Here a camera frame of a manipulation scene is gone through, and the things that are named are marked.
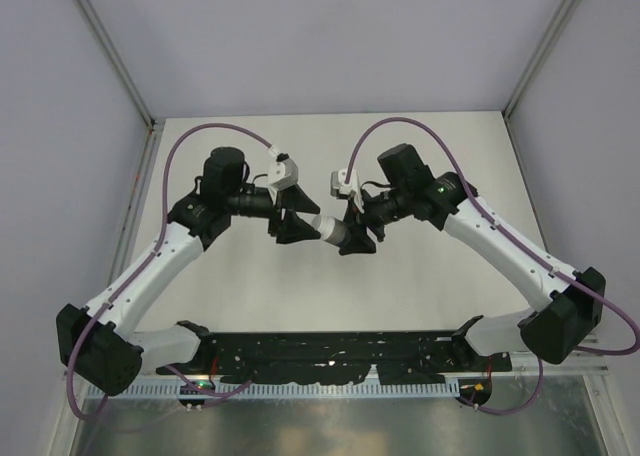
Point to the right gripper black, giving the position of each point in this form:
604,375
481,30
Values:
360,241

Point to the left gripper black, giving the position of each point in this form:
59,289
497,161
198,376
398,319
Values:
292,227

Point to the white vitamin pill bottle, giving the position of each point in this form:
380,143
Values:
331,230

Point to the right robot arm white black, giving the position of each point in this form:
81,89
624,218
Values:
559,315

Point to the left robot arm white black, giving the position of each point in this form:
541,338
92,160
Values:
101,342

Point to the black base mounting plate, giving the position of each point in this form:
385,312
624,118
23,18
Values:
338,358

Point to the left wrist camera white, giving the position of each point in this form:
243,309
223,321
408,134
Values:
282,173

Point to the slotted grey cable duct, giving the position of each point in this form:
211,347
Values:
158,388

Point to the left aluminium frame post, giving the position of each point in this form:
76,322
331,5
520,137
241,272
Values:
106,44

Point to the aluminium frame post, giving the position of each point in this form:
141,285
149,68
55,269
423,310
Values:
556,26
106,44

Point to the right aluminium frame post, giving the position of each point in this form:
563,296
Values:
556,26

